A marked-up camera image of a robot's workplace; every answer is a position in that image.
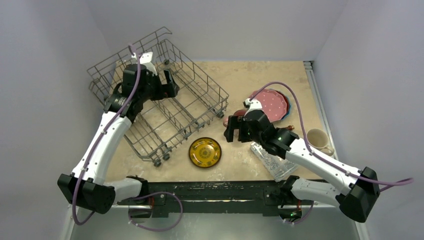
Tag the aluminium rail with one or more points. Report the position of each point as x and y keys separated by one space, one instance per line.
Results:
x=308 y=66

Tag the red plate in stack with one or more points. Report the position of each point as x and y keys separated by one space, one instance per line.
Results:
x=280 y=93

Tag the pink mug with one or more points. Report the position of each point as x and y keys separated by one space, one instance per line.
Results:
x=239 y=114

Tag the grey wire dish rack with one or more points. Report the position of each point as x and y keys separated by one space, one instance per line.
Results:
x=164 y=124

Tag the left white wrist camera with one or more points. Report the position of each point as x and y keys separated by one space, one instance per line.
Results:
x=145 y=59

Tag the blue plate under stack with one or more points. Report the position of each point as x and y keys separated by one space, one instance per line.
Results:
x=289 y=106

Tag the black base frame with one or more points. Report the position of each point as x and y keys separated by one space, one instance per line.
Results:
x=265 y=197

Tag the brown copper tool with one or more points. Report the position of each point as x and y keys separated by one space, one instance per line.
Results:
x=289 y=127

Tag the pink dotted plate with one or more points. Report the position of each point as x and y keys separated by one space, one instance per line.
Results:
x=273 y=104

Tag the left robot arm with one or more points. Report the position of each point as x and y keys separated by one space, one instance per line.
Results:
x=85 y=187

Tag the yellow black saucer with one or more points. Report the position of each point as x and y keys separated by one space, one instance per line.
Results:
x=205 y=152

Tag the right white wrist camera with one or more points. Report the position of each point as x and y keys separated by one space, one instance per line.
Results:
x=252 y=105

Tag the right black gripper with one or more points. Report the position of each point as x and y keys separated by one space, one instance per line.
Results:
x=240 y=126

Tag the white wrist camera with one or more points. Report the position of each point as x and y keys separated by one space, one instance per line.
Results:
x=252 y=105
x=145 y=59

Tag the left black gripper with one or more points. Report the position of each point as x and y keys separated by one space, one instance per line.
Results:
x=169 y=90

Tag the clear plastic screw box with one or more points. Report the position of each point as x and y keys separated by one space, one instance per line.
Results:
x=278 y=168

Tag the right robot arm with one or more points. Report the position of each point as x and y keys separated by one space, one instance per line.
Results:
x=354 y=191

